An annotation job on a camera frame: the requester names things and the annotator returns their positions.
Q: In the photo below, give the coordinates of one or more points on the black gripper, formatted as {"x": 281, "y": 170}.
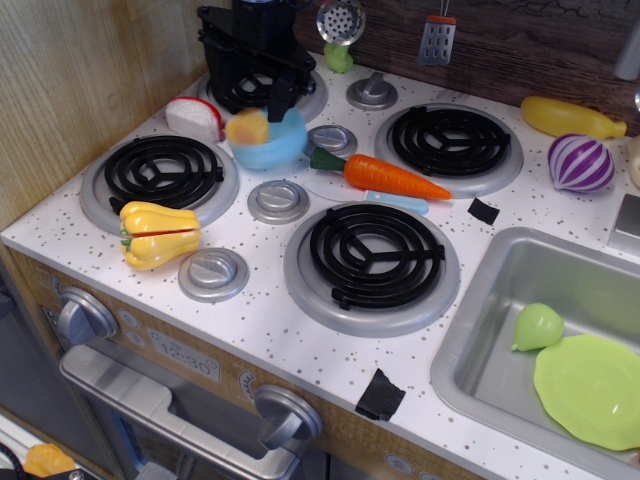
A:
{"x": 244, "y": 45}

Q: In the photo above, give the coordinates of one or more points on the yellow toy corn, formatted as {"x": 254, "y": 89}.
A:
{"x": 248, "y": 127}

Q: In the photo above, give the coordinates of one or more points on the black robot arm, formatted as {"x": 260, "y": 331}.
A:
{"x": 253, "y": 57}

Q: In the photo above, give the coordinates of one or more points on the light blue toy bowl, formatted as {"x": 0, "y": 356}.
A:
{"x": 286, "y": 142}

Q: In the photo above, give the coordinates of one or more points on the black burner back left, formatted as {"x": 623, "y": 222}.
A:
{"x": 312, "y": 97}

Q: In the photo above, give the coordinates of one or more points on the black burner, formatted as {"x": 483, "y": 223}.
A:
{"x": 312, "y": 97}
{"x": 468, "y": 152}
{"x": 371, "y": 270}
{"x": 169, "y": 170}

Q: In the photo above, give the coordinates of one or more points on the white red toy slice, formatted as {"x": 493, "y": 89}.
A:
{"x": 194, "y": 117}

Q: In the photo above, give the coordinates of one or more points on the silver slotted spoon hanging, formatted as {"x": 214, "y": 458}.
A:
{"x": 341, "y": 22}

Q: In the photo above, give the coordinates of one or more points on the green toy vegetable back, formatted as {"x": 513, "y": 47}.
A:
{"x": 337, "y": 58}

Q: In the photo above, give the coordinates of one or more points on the silver stove knob centre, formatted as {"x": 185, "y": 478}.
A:
{"x": 335, "y": 139}

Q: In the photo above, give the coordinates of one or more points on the silver stove knob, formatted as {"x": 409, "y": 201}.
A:
{"x": 374, "y": 93}
{"x": 335, "y": 139}
{"x": 278, "y": 202}
{"x": 213, "y": 275}

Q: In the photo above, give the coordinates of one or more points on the black burner front left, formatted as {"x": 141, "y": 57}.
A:
{"x": 169, "y": 170}

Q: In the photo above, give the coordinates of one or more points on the silver stove knob back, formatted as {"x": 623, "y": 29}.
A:
{"x": 374, "y": 93}

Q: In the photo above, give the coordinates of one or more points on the silver stove knob middle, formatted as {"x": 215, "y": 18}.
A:
{"x": 278, "y": 202}

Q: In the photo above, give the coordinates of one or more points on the orange toy carrot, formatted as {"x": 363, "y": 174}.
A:
{"x": 369, "y": 173}

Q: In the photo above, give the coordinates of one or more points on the silver orange toy grater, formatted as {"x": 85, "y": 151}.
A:
{"x": 437, "y": 40}

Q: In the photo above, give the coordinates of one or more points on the yellow toy bell pepper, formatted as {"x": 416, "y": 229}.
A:
{"x": 152, "y": 235}

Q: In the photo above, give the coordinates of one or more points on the silver stove knob front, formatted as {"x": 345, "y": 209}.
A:
{"x": 213, "y": 275}

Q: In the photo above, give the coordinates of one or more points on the light blue toy knife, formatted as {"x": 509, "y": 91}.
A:
{"x": 416, "y": 205}

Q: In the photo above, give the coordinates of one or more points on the black burner front right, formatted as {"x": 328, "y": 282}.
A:
{"x": 371, "y": 270}

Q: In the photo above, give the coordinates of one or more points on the black burner back right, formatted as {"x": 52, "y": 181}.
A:
{"x": 468, "y": 152}

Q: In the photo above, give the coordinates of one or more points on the black tape piece back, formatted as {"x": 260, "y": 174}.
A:
{"x": 483, "y": 212}

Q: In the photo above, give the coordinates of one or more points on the black tape piece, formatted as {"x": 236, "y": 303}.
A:
{"x": 483, "y": 212}
{"x": 381, "y": 398}

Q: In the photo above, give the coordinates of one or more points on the yellow toy squash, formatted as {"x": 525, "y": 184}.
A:
{"x": 558, "y": 118}

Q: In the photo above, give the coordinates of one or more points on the silver oven knob left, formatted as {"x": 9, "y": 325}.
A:
{"x": 84, "y": 318}

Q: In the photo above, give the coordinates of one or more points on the silver oven knob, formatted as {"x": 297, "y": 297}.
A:
{"x": 285, "y": 416}
{"x": 84, "y": 318}

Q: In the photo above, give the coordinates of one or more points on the purple white toy onion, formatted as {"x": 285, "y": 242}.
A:
{"x": 579, "y": 163}

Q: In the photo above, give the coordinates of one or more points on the silver oven knob right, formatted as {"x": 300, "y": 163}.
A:
{"x": 285, "y": 416}

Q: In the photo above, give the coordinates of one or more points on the black tape piece front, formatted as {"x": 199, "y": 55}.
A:
{"x": 381, "y": 398}

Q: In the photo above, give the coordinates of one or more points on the silver faucet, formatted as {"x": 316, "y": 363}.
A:
{"x": 627, "y": 63}

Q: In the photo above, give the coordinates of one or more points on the green toy pear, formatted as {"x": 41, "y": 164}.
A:
{"x": 536, "y": 326}

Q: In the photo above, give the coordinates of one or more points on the cream toy at edge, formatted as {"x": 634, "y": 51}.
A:
{"x": 633, "y": 148}

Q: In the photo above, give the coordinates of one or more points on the silver sink basin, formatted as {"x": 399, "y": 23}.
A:
{"x": 475, "y": 370}

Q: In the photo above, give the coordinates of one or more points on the orange toy on floor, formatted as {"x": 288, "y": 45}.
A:
{"x": 44, "y": 460}

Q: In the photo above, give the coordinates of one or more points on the light green toy plate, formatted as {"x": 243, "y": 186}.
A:
{"x": 590, "y": 386}

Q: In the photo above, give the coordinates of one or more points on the silver oven door handle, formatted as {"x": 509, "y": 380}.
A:
{"x": 160, "y": 425}

